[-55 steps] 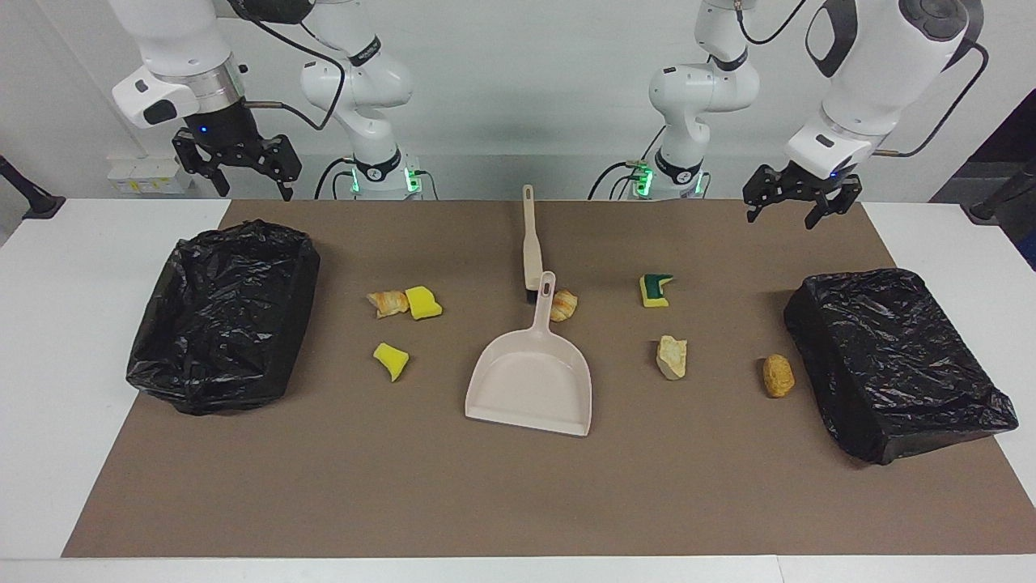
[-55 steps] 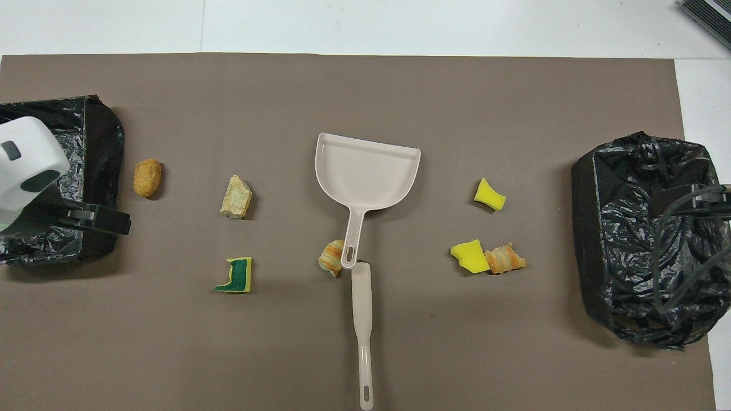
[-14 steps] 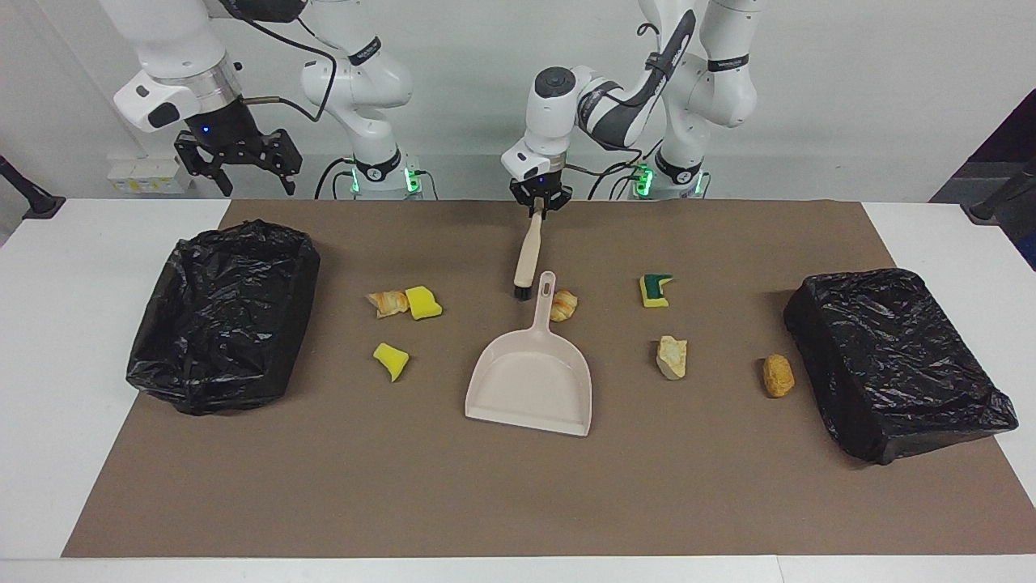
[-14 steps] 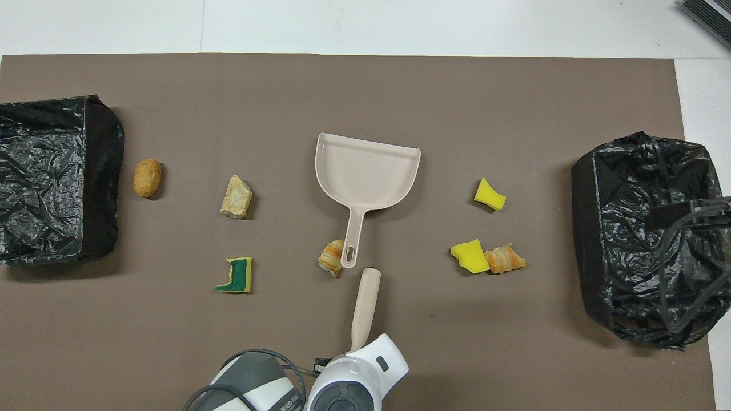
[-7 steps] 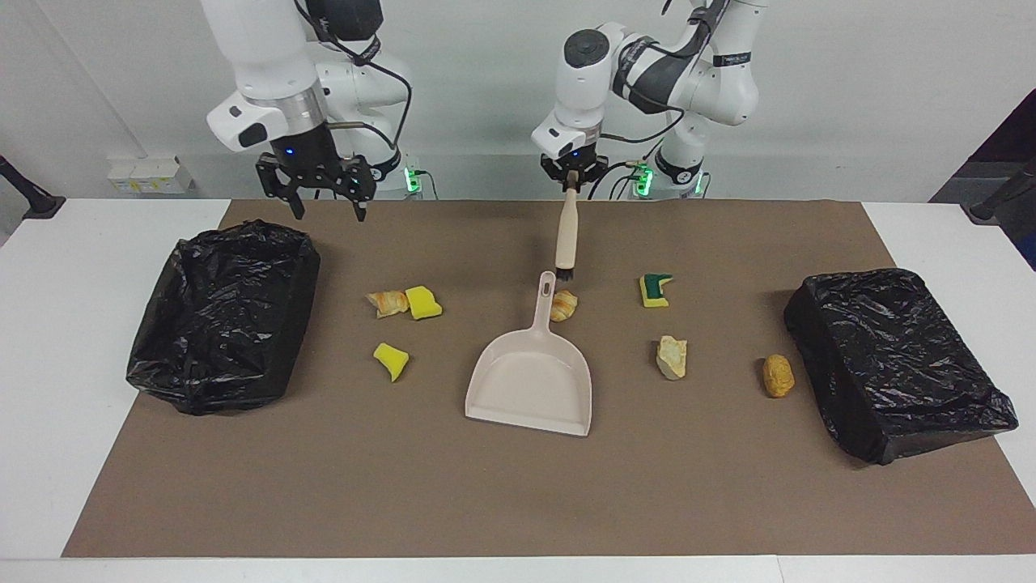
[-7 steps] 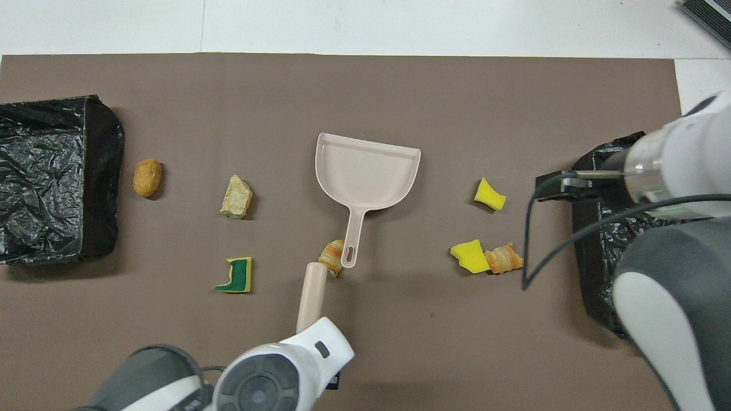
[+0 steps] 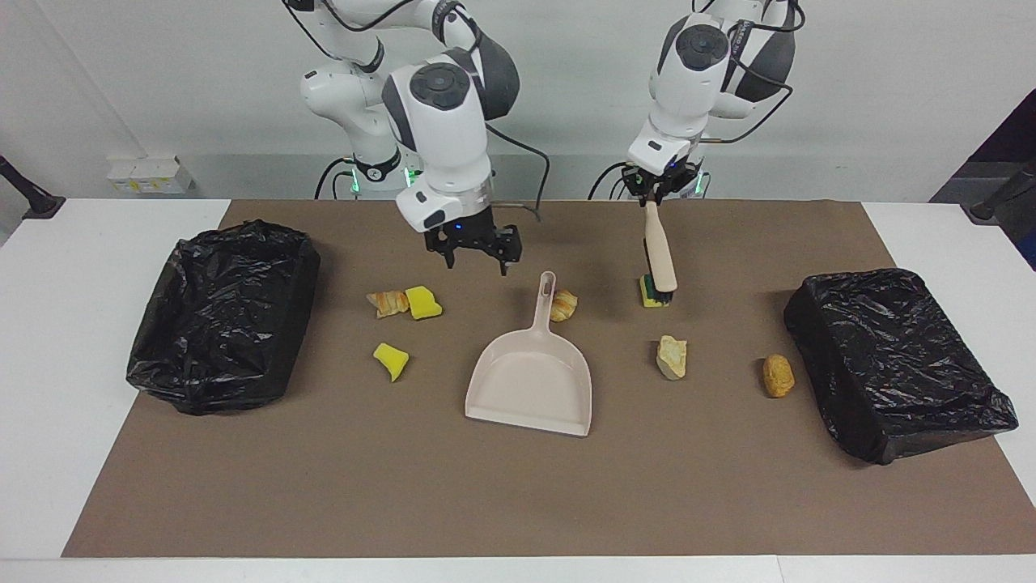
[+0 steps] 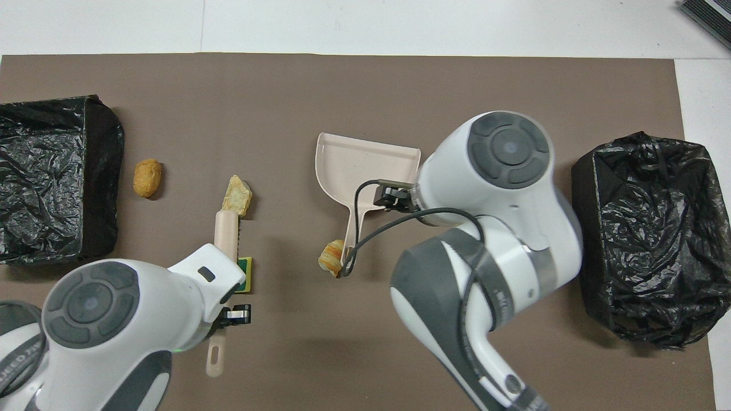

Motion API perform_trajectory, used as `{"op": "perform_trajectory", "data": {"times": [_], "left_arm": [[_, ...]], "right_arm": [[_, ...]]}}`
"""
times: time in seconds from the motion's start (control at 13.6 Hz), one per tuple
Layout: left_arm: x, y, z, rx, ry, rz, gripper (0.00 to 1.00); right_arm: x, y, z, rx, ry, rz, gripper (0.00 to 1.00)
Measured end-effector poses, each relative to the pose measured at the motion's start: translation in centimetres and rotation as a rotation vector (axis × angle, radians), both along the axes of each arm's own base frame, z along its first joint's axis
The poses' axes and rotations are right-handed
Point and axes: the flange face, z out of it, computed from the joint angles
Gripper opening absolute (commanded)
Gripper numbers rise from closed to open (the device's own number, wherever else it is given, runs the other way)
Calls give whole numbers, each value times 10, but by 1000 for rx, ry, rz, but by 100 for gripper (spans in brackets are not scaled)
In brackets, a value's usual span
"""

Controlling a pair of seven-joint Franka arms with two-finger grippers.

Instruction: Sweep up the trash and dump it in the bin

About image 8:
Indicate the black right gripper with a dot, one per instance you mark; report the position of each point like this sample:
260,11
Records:
395,198

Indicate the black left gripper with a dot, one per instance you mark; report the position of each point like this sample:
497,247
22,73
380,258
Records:
221,325

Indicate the green and yellow sponge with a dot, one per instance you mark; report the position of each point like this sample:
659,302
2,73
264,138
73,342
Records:
245,274

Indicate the beige plastic dustpan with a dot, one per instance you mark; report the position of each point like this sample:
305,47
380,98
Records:
365,165

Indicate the beige hand brush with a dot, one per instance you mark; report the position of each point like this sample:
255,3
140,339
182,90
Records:
225,234

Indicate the orange striped croissant piece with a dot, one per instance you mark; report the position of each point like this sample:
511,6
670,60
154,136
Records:
331,258

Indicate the pale croissant chunk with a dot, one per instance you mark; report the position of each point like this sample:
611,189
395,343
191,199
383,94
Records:
236,195

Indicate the brown round bun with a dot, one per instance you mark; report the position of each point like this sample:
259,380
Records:
147,178

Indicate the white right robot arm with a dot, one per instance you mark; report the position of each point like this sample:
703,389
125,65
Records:
514,228

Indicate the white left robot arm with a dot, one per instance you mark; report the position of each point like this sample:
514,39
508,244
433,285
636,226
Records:
114,319

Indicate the boxy black bag-lined bin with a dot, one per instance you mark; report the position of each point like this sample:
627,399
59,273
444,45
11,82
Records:
45,177

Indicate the crumpled black bag-lined bin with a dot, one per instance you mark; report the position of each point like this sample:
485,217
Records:
645,240

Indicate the brown paper table mat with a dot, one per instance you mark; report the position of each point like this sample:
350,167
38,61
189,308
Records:
285,114

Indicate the dark striped panel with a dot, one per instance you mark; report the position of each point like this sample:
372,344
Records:
711,17

